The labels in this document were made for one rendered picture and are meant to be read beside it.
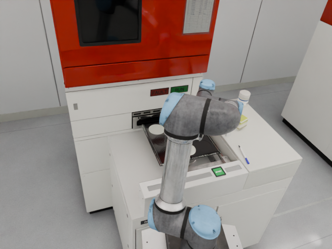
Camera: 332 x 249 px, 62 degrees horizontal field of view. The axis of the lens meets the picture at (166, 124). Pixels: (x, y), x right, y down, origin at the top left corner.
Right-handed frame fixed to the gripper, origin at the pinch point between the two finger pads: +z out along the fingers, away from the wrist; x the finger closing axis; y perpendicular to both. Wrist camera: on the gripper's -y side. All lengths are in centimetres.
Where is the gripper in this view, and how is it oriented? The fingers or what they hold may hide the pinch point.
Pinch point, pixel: (201, 139)
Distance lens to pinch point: 154.4
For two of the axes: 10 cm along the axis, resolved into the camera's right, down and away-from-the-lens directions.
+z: -0.7, 7.8, 6.2
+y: -9.5, -2.4, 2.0
